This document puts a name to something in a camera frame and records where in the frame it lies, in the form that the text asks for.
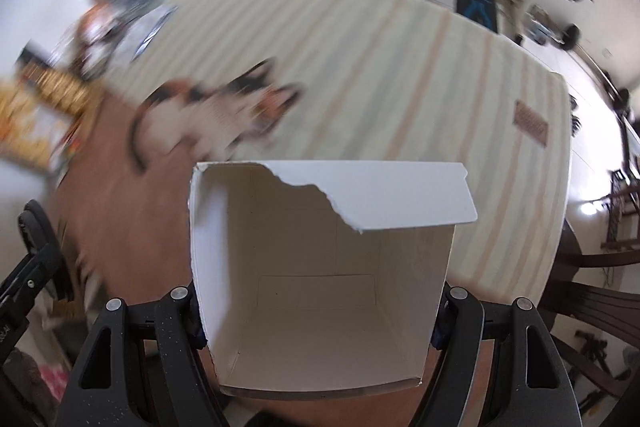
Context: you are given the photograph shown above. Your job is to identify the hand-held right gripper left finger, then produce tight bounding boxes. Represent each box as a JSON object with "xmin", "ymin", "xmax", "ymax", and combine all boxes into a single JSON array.
[{"xmin": 55, "ymin": 284, "xmax": 226, "ymax": 427}]

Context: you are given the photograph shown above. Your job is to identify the green white medicine box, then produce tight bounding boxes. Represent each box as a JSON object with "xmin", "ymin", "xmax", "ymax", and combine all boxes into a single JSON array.
[{"xmin": 187, "ymin": 161, "xmax": 478, "ymax": 400}]

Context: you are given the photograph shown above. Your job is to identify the brown cloth label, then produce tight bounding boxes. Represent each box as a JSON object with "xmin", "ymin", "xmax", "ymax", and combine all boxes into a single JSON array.
[{"xmin": 515, "ymin": 101, "xmax": 549, "ymax": 146}]

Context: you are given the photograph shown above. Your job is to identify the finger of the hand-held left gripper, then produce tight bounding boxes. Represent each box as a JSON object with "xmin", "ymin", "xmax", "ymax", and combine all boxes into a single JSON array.
[{"xmin": 17, "ymin": 201, "xmax": 63, "ymax": 303}]

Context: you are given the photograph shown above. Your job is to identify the striped tablecloth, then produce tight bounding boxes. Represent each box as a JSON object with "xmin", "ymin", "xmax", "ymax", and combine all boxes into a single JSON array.
[{"xmin": 100, "ymin": 0, "xmax": 573, "ymax": 308}]

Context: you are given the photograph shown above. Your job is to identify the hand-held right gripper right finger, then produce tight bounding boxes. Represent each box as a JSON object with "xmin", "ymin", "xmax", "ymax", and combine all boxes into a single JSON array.
[{"xmin": 412, "ymin": 286, "xmax": 583, "ymax": 427}]

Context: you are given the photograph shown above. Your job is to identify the yellow snack packets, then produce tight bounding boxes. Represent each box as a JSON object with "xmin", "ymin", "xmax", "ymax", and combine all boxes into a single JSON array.
[{"xmin": 0, "ymin": 62, "xmax": 88, "ymax": 170}]

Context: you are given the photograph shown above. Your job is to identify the dark wooden chair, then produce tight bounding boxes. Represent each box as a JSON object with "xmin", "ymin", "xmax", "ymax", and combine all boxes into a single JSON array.
[{"xmin": 540, "ymin": 227, "xmax": 640, "ymax": 408}]

